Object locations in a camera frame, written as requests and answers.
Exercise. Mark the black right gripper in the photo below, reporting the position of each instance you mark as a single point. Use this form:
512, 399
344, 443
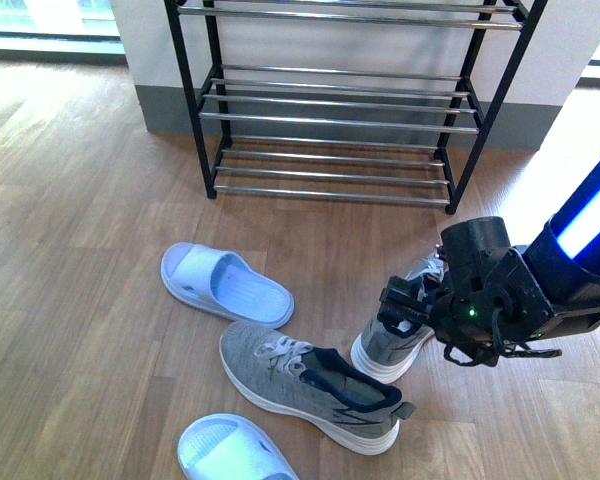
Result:
489, 299

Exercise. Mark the grey knit sneaker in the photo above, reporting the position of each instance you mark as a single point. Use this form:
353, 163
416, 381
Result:
286, 376
386, 354

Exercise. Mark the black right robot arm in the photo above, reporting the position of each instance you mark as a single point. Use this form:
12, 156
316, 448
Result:
565, 260

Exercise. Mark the black metal shoe rack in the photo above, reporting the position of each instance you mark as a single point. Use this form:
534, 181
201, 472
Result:
352, 134

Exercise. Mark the light blue slipper far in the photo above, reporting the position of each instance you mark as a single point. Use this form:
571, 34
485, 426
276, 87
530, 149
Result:
222, 283

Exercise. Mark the light blue slipper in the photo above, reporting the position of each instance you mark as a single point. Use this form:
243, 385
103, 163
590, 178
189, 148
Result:
229, 446
222, 283

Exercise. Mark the light blue slipper near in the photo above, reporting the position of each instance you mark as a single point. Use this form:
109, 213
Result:
229, 446

